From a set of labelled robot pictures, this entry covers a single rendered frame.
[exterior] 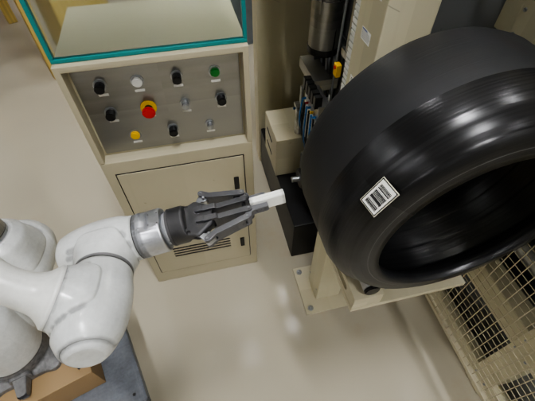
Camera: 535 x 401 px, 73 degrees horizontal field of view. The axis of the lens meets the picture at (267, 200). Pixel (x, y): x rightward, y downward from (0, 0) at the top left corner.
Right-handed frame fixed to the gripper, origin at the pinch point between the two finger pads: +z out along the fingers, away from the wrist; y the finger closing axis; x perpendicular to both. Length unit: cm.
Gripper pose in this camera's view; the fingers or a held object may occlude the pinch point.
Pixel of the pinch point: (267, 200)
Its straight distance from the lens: 72.2
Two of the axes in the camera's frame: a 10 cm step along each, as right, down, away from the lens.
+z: 9.6, -2.7, 0.3
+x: 1.5, 6.0, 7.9
